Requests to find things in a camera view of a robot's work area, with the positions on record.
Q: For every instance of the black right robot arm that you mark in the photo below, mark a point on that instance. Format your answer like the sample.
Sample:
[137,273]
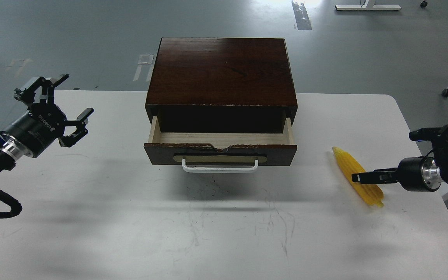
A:
[438,137]

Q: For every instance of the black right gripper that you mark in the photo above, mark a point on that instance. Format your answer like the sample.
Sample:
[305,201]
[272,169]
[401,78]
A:
[416,174]

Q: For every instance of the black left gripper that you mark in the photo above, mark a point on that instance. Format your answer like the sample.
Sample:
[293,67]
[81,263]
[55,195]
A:
[44,121]

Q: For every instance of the white desk foot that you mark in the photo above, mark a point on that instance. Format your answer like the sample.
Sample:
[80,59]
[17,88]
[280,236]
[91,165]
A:
[368,5]

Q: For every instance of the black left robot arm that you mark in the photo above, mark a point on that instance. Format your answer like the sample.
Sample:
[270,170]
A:
[10,152]

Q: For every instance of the dark wooden cabinet box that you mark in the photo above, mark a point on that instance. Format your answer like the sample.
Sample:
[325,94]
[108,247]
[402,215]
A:
[222,85]

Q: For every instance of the yellow corn cob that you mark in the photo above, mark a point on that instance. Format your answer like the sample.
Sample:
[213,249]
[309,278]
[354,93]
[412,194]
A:
[371,194]

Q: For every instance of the wooden drawer with white handle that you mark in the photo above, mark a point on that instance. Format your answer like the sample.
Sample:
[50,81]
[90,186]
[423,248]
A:
[220,152]

